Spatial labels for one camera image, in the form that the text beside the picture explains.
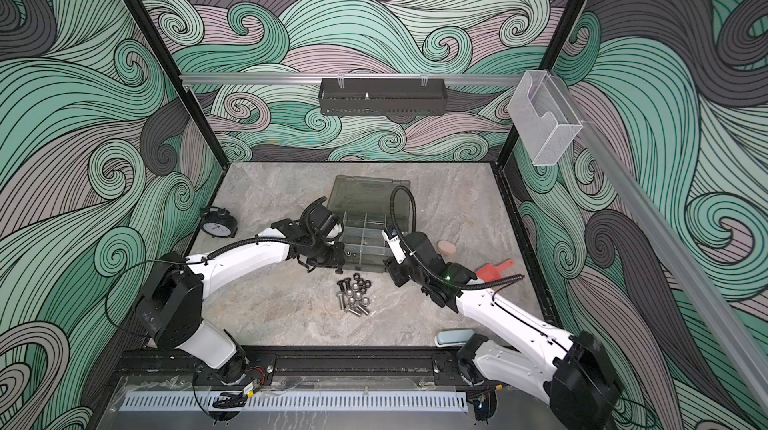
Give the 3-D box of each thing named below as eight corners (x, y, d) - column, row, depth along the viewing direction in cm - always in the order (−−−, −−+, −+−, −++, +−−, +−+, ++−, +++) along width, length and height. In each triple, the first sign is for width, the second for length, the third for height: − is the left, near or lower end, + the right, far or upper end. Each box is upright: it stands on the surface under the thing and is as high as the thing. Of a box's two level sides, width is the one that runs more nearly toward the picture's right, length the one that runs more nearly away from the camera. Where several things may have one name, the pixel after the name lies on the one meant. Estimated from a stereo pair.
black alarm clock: (211, 238, 100) (196, 219, 92) (217, 225, 104) (203, 206, 95) (236, 238, 100) (223, 219, 92) (241, 225, 104) (229, 206, 95)
